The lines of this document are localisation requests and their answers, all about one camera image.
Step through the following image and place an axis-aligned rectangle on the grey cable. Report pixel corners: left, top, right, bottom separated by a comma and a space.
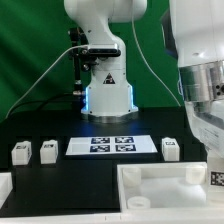
4, 44, 90, 120
130, 0, 182, 108

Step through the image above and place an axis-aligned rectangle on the white square table top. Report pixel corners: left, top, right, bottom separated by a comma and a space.
117, 162, 224, 224

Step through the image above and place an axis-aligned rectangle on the white marker sheet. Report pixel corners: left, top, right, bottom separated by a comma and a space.
66, 135, 157, 156

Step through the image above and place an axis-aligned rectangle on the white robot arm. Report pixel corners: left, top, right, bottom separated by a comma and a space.
64, 0, 224, 158

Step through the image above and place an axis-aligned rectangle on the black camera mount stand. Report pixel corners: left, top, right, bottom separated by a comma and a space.
68, 27, 94, 110

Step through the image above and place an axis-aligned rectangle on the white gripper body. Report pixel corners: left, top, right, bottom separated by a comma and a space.
185, 100, 224, 158

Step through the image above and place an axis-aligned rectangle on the white fixture left edge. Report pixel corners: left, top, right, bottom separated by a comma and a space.
0, 172, 13, 208

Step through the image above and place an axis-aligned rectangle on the grey cable right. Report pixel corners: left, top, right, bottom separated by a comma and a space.
130, 0, 182, 108

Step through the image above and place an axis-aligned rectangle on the black cable left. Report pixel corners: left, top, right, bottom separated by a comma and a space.
6, 93, 84, 118

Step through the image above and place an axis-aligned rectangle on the grey cable left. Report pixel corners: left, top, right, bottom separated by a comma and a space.
4, 44, 90, 120

